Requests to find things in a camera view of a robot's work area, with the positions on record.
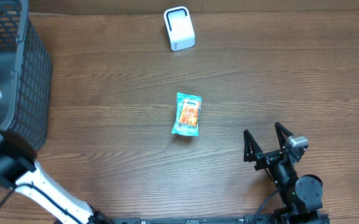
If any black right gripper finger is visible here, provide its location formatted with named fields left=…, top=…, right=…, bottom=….
left=275, top=122, right=294, bottom=148
left=244, top=129, right=263, bottom=162

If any teal wet wipes packet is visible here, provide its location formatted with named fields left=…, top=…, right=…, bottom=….
left=172, top=92, right=202, bottom=136

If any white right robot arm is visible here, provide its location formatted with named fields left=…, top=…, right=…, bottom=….
left=243, top=123, right=330, bottom=224

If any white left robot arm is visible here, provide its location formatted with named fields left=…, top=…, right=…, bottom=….
left=0, top=130, right=113, bottom=224

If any white barcode scanner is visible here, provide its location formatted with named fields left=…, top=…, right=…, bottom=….
left=163, top=6, right=195, bottom=51

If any dark plastic mesh basket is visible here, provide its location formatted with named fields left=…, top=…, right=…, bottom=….
left=0, top=0, right=52, bottom=150

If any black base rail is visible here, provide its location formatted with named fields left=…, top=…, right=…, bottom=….
left=113, top=216, right=331, bottom=224

